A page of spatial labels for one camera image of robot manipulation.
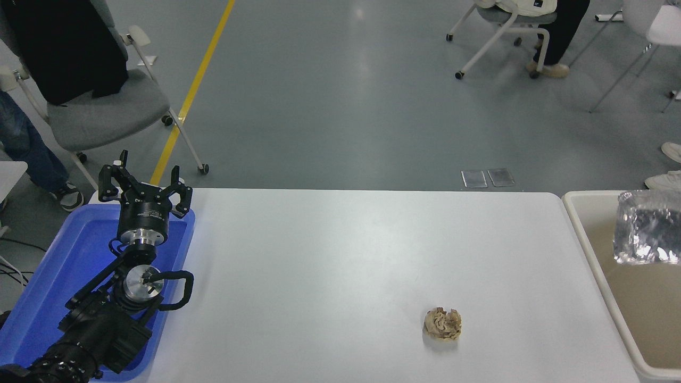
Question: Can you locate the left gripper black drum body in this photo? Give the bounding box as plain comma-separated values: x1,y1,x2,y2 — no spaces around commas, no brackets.
117,192,174,235

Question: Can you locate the silver foil tray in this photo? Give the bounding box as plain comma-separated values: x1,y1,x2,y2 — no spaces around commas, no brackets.
613,190,681,266

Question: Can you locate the grey office chair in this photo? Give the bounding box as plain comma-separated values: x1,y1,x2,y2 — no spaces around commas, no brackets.
0,0,210,190

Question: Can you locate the blue plastic tray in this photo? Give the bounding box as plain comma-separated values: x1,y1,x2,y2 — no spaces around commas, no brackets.
0,204,196,382

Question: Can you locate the small white table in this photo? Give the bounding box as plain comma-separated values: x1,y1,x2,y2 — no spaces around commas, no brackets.
0,161,29,206

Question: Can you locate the black jacket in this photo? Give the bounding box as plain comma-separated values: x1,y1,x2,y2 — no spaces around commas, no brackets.
0,0,130,106

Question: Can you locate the crumpled tan paper ball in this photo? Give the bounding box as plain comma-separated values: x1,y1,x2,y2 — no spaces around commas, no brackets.
423,307,462,342

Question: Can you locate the white office chair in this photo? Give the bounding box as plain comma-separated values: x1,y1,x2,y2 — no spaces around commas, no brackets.
446,0,559,81

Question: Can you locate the large pale bin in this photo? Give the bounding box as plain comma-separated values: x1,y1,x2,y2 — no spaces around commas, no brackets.
562,190,681,383

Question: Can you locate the white chair with thin legs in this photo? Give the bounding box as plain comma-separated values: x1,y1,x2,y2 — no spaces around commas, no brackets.
568,0,681,114

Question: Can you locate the black floor cable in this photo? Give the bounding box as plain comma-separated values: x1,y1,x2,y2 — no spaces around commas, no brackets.
0,237,48,254

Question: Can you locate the white floor cable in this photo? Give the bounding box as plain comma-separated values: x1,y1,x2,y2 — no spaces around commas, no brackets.
0,256,27,289

